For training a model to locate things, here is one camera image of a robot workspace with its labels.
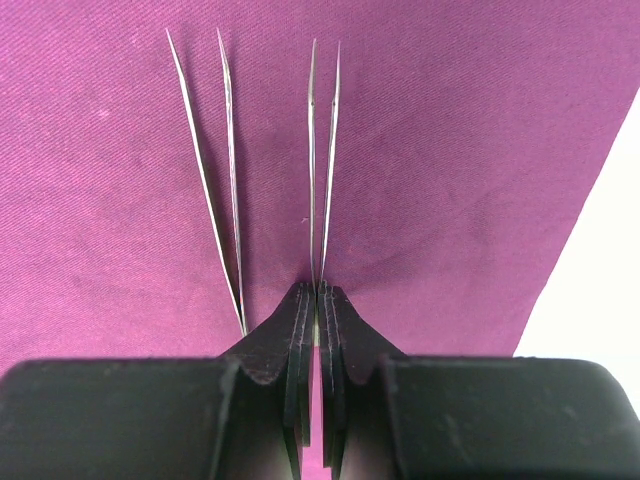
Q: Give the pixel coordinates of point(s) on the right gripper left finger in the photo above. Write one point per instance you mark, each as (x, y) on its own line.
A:
(242, 415)

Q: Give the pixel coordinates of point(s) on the purple cloth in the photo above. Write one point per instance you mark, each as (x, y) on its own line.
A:
(429, 158)

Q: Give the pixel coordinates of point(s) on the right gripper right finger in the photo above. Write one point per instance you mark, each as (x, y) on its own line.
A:
(390, 415)

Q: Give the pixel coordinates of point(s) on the white thin instrument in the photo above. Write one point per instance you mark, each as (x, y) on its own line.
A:
(218, 176)

